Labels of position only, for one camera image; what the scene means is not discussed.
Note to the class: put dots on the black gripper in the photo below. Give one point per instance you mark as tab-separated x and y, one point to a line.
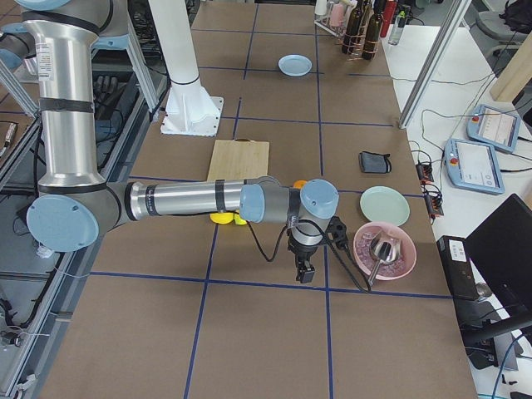
301	253

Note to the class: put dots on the light blue plate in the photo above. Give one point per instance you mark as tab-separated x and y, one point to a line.
295	65

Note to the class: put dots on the light green plate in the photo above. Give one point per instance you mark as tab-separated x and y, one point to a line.
384	204

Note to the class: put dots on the metal scoop spoon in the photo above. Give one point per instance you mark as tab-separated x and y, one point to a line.
384	249

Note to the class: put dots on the right yellow lemon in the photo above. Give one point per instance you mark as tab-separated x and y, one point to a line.
238	220

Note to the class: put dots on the yellow lemon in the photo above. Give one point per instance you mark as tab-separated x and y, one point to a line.
222	218
238	220

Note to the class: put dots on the orange fruit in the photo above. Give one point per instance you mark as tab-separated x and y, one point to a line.
299	184

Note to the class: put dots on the pink bowl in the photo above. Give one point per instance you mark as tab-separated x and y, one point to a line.
400	268

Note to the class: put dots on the left yellow lemon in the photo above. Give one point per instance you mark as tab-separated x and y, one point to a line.
222	218

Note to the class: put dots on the folded dark grey cloth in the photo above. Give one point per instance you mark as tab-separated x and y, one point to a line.
375	163

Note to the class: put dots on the bamboo cutting board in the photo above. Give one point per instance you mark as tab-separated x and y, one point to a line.
238	160

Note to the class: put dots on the black desktop box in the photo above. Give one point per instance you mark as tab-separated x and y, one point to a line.
457	268

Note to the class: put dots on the black computer monitor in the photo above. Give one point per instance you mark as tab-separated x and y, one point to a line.
500	248

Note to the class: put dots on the near blue teach pendant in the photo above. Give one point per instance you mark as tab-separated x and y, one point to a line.
473	165

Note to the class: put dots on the blue teach pendant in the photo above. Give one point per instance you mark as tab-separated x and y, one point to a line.
473	165
495	127

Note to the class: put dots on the far blue teach pendant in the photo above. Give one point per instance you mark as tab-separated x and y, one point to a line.
495	127

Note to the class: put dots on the front dark wine bottle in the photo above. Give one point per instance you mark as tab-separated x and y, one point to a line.
352	36

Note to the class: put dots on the dark wine bottle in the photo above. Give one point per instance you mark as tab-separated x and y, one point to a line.
352	36
373	30

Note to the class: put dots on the middle dark wine bottle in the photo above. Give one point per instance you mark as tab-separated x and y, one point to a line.
373	30

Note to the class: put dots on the grey water bottle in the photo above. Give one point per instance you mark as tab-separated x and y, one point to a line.
398	27

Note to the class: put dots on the pink cup on top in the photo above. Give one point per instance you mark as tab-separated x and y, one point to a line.
337	15

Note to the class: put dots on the white cup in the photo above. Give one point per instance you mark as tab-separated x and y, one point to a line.
321	8

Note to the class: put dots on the red water bottle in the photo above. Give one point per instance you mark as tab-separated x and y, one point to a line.
387	16

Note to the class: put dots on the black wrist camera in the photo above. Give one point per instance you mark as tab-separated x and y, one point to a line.
337	233

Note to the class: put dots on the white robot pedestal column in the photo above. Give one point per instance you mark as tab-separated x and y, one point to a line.
189	110

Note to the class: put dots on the copper wire bottle rack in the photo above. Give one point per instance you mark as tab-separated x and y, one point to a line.
361	35

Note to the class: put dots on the white wire cup rack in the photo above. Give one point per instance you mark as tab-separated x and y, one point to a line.
323	22

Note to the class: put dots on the aluminium frame post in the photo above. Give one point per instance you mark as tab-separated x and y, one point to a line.
438	49

